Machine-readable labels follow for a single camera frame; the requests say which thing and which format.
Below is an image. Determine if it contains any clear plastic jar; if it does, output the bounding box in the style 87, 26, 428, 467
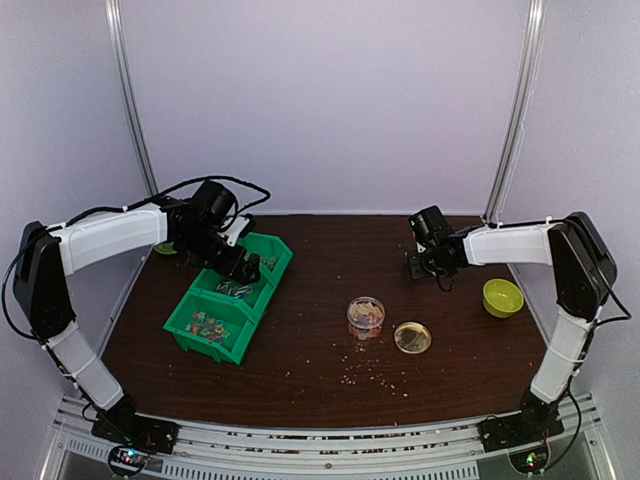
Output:
346, 296, 386, 341

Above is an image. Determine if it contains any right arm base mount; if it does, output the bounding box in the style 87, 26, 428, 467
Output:
477, 413, 565, 453

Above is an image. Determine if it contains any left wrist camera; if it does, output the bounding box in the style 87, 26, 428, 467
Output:
191, 180, 237, 226

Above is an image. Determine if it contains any aluminium front rail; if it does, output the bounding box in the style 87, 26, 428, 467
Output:
36, 395, 621, 479

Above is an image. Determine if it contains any green bin compartment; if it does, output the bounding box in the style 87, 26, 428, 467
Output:
189, 267, 281, 324
238, 233, 293, 286

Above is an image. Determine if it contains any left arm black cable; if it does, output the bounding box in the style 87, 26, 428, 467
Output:
0, 174, 272, 341

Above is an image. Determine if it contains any right aluminium corner post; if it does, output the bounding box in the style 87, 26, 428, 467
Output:
483, 0, 546, 223

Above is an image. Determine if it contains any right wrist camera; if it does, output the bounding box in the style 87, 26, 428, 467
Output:
408, 205, 454, 247

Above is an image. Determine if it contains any yellow candies pile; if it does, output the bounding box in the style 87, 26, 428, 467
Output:
260, 256, 278, 271

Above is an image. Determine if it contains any star candies pile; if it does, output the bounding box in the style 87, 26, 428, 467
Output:
185, 311, 231, 344

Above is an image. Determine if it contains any left aluminium corner post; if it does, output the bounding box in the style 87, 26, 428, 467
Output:
104, 0, 159, 195

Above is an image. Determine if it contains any lollipop candies pile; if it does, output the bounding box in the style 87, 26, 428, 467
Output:
215, 280, 254, 300

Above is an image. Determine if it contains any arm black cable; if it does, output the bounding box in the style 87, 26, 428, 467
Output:
564, 269, 634, 466
0, 174, 272, 341

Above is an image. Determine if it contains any gold jar lid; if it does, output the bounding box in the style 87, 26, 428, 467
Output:
393, 322, 432, 355

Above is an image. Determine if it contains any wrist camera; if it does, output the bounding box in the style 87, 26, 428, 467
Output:
191, 180, 237, 226
408, 205, 454, 247

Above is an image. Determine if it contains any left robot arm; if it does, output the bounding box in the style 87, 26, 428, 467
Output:
8, 196, 261, 444

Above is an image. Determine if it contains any aluminium corner post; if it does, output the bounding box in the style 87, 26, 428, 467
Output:
483, 0, 546, 223
104, 0, 159, 195

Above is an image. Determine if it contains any green bin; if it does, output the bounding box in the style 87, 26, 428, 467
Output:
163, 291, 258, 365

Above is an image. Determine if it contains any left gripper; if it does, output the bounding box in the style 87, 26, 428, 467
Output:
179, 225, 260, 285

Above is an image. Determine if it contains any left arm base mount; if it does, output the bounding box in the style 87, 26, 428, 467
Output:
91, 416, 179, 454

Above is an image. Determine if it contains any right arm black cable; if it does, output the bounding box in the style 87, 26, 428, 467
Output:
564, 269, 634, 466

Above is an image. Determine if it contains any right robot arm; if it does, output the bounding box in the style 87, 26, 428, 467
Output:
407, 206, 617, 442

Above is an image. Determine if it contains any green bowl behind bins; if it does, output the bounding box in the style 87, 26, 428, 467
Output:
153, 242, 177, 255

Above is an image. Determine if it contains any green bowl right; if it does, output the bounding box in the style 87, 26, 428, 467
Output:
482, 278, 524, 319

